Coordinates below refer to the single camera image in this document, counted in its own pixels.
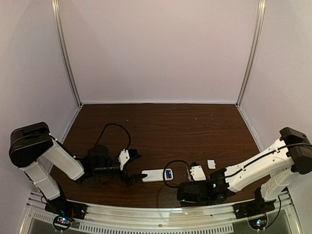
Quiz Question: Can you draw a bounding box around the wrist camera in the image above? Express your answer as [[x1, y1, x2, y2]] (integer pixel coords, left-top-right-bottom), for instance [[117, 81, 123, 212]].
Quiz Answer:
[[118, 149, 130, 171], [189, 162, 206, 181]]

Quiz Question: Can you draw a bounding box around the aluminium frame post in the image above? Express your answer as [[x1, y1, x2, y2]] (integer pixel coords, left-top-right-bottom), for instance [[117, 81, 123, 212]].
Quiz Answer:
[[236, 0, 266, 108], [51, 0, 82, 108]]

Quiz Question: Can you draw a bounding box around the left aluminium frame post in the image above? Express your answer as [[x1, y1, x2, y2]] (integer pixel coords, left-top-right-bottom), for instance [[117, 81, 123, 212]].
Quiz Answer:
[[51, 0, 82, 108]]

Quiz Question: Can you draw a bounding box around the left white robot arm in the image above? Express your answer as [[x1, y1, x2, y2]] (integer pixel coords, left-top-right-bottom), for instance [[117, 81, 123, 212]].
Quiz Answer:
[[9, 122, 147, 200]]

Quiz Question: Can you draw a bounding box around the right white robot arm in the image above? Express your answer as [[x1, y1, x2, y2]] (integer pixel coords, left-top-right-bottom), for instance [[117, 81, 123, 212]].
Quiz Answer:
[[176, 127, 312, 205]]

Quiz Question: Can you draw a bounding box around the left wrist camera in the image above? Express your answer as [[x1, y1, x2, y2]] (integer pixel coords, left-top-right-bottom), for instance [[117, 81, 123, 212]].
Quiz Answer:
[[118, 149, 130, 171]]

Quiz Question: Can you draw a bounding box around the right black camera cable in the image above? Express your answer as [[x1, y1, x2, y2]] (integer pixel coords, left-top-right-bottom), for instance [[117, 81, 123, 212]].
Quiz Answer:
[[156, 159, 195, 208]]

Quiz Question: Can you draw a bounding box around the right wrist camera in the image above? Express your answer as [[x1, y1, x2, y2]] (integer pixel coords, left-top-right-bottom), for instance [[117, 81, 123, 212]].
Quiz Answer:
[[189, 162, 206, 181]]

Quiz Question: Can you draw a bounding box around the front aluminium rail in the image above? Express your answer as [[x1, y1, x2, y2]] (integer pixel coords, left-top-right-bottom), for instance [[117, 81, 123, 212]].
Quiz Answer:
[[17, 191, 303, 234]]

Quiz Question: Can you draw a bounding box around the right aluminium frame post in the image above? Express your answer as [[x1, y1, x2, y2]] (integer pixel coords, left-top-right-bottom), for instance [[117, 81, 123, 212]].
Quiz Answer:
[[236, 0, 266, 108]]

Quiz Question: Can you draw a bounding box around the white remote control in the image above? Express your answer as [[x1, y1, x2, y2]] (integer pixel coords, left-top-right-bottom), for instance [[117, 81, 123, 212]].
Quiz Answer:
[[141, 168, 174, 183]]

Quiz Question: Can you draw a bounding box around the white battery cover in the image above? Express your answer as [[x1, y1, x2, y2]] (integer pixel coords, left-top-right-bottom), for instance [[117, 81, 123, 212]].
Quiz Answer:
[[207, 159, 216, 170]]

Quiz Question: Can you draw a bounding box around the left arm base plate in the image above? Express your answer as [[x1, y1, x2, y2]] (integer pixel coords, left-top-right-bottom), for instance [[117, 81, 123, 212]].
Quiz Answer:
[[44, 201, 88, 220]]

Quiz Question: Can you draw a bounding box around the left black camera cable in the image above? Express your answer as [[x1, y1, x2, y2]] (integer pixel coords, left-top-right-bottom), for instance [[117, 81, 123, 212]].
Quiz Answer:
[[95, 123, 131, 152]]

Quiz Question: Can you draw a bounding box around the clear handle screwdriver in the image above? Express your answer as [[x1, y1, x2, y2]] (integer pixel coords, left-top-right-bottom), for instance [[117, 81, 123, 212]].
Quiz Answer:
[[186, 165, 193, 181]]

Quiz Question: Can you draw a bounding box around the black camera cable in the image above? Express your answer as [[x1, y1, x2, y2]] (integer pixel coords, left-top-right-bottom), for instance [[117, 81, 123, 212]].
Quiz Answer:
[[156, 159, 195, 208], [95, 123, 131, 152]]

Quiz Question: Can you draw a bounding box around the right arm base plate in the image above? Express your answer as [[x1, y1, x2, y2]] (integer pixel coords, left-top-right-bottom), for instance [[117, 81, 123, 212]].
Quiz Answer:
[[233, 200, 275, 219]]

